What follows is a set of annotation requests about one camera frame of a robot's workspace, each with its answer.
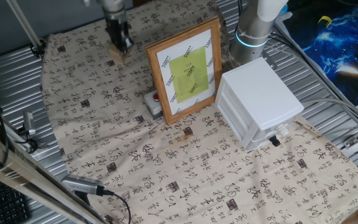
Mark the grey box with red button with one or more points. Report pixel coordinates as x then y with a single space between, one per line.
153 104

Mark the small black plug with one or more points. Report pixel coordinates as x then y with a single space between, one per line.
274 141

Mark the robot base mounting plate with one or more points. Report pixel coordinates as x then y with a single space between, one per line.
269 60

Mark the beige calligraphy print tablecloth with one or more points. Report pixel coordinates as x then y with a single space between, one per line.
179 161

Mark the small silver camera on mount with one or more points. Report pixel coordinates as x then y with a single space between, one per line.
29 123

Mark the white plastic drawer cabinet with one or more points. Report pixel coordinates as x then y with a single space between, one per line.
259 93

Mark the black clamp on pole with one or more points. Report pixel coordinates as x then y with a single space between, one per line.
38 49

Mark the black keyboard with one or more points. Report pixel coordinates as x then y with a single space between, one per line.
6 203

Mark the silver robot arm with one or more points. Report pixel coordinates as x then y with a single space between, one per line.
250 31

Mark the blue space print mat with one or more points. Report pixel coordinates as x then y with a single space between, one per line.
337 46

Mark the thin metal pole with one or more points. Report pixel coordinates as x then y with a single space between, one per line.
25 25

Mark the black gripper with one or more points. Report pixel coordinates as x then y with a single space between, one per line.
116 29

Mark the aluminium frame bar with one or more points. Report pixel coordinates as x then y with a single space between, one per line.
26 174

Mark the silver ribbed camera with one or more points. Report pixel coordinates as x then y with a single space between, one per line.
82 184

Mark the wooden picture frame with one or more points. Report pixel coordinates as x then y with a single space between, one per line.
163 81

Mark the light wooden cube block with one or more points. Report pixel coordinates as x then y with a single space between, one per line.
117 54

